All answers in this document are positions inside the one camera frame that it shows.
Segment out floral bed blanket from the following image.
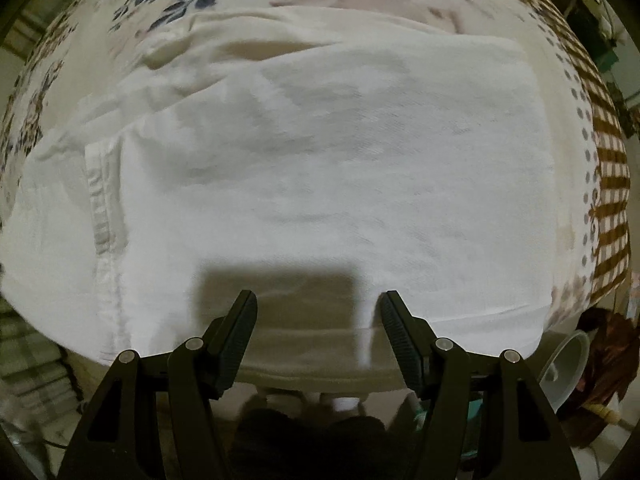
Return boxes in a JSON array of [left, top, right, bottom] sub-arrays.
[[1, 0, 615, 322]]

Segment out brown checkered bed sheet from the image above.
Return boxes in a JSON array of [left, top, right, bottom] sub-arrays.
[[522, 0, 631, 304]]

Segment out white pants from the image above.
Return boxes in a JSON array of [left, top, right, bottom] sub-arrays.
[[1, 8, 556, 391]]

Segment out green striped curtain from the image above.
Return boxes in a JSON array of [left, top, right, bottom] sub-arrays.
[[1, 298, 78, 425]]

